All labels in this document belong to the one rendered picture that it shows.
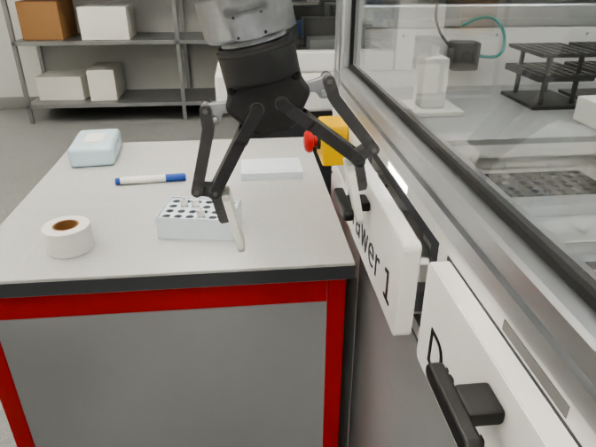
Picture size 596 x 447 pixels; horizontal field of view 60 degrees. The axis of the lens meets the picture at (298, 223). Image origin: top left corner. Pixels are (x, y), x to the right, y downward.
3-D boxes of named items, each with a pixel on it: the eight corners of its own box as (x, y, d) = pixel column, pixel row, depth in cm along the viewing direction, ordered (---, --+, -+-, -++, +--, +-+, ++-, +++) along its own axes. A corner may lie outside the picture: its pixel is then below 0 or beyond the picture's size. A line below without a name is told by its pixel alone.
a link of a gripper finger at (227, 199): (228, 195, 54) (221, 197, 54) (245, 251, 58) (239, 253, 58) (228, 184, 57) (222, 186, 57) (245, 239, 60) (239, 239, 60)
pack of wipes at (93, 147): (115, 166, 113) (112, 146, 111) (69, 168, 112) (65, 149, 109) (122, 145, 126) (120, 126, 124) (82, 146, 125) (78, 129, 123)
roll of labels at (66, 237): (35, 253, 80) (29, 230, 78) (71, 233, 85) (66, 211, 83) (70, 262, 77) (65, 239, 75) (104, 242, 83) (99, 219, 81)
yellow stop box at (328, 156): (318, 167, 90) (319, 127, 87) (313, 153, 97) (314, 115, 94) (347, 166, 91) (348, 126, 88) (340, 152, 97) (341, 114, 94)
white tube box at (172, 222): (157, 238, 84) (154, 217, 82) (172, 215, 91) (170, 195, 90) (232, 241, 83) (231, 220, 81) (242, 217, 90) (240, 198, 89)
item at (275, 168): (241, 181, 105) (240, 173, 105) (240, 166, 113) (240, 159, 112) (302, 178, 107) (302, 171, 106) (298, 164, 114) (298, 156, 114)
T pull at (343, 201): (343, 223, 58) (343, 212, 58) (333, 196, 65) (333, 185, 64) (374, 222, 59) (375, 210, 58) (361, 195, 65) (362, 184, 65)
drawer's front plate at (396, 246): (394, 339, 53) (403, 245, 48) (343, 215, 78) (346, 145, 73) (411, 338, 53) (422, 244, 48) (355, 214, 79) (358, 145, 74)
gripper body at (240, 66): (207, 55, 46) (235, 152, 50) (301, 32, 45) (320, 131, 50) (211, 43, 52) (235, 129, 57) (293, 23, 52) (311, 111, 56)
